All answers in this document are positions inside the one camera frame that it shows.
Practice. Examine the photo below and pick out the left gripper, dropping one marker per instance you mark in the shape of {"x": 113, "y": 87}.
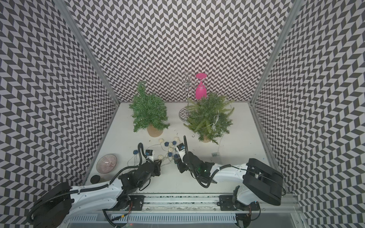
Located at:
{"x": 157, "y": 167}

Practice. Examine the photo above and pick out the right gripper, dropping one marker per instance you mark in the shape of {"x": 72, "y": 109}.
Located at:
{"x": 179, "y": 165}

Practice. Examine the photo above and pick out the blue and white ball garland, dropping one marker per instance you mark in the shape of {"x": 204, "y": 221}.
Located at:
{"x": 169, "y": 147}

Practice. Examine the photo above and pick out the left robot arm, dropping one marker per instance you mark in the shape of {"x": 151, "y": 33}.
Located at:
{"x": 64, "y": 202}

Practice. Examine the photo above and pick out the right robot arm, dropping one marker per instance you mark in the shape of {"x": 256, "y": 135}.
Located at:
{"x": 256, "y": 180}

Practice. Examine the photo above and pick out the light green christmas tree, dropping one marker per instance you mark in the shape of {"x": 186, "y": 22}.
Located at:
{"x": 209, "y": 116}

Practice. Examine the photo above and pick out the dark green small christmas tree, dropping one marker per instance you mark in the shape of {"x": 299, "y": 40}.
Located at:
{"x": 149, "y": 112}

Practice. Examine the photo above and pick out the clear glass dish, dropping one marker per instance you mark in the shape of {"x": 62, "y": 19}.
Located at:
{"x": 106, "y": 164}

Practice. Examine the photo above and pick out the pink plastic wine glass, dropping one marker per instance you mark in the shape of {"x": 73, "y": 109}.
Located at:
{"x": 201, "y": 90}

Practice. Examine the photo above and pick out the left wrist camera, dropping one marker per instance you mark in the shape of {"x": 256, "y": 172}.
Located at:
{"x": 149, "y": 154}

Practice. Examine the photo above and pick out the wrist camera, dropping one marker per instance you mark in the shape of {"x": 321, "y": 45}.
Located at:
{"x": 149, "y": 154}
{"x": 180, "y": 149}

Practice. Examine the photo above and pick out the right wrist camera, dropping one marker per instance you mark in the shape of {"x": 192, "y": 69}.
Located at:
{"x": 180, "y": 149}

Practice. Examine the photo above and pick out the metal front rail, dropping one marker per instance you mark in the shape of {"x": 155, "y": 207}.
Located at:
{"x": 201, "y": 203}

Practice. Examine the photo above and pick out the chrome wire glass rack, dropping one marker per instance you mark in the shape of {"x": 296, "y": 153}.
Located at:
{"x": 186, "y": 82}

